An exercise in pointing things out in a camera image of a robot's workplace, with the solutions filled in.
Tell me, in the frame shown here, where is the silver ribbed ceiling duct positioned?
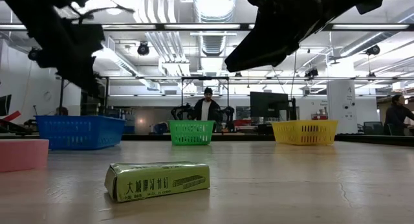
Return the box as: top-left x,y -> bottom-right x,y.
193,0 -> 237,68

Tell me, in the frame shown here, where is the pink foam block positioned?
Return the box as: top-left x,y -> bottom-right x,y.
0,139 -> 50,174

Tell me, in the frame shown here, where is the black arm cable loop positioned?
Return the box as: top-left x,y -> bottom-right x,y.
69,0 -> 135,21

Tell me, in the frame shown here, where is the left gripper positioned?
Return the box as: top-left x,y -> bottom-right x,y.
38,18 -> 106,95

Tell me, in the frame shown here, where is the dark blue container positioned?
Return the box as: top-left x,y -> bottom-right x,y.
153,122 -> 169,135

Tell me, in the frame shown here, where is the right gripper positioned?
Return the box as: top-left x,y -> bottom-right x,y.
224,0 -> 386,73

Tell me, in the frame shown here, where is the black overhead frame beam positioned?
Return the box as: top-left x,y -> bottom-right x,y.
0,22 -> 414,32

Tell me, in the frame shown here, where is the blue plastic basket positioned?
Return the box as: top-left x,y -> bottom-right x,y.
34,115 -> 126,151

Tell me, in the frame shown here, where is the yellow plastic basket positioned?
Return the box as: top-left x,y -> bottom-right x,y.
270,120 -> 339,146

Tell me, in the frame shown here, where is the black aluminium table frame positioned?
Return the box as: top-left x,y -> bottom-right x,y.
0,133 -> 414,142

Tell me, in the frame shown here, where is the green staple box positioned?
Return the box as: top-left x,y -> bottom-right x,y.
103,161 -> 211,204

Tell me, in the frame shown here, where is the black background station frame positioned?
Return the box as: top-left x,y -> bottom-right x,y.
180,76 -> 231,121

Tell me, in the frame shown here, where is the dark office chair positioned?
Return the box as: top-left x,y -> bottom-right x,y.
362,121 -> 386,136

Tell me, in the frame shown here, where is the green plastic basket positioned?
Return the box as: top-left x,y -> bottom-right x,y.
168,120 -> 216,146

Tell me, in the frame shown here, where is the red handle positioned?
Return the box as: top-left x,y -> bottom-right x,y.
0,110 -> 22,122

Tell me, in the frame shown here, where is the black computer monitor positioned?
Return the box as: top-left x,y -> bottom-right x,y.
250,91 -> 297,121

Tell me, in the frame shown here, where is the dark side monitor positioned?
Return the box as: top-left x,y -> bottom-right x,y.
0,93 -> 12,117

